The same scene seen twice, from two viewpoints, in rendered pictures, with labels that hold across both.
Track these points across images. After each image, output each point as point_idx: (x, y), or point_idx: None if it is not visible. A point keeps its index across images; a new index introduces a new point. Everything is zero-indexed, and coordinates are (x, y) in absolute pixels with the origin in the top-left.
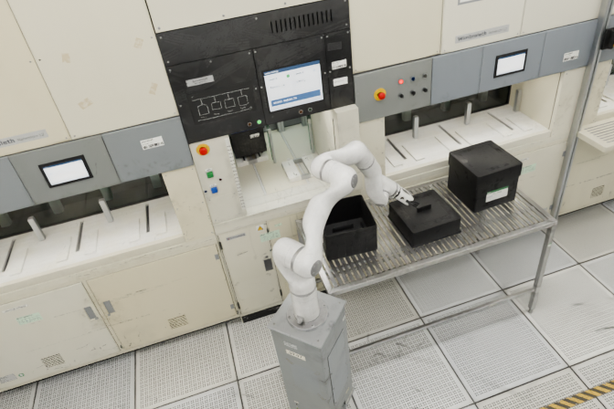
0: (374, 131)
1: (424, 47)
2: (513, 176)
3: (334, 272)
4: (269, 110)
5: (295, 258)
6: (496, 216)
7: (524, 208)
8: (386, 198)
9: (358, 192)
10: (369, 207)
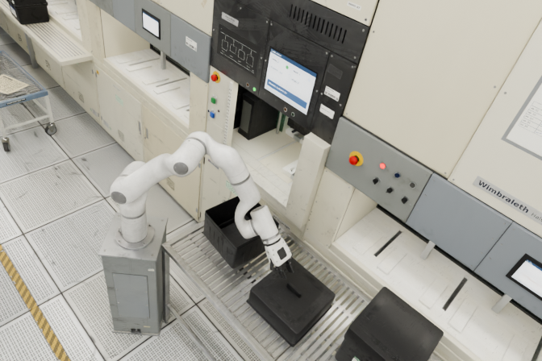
0: (337, 190)
1: (431, 153)
2: None
3: (189, 242)
4: (264, 86)
5: (118, 177)
6: None
7: None
8: (243, 230)
9: (302, 229)
10: (293, 247)
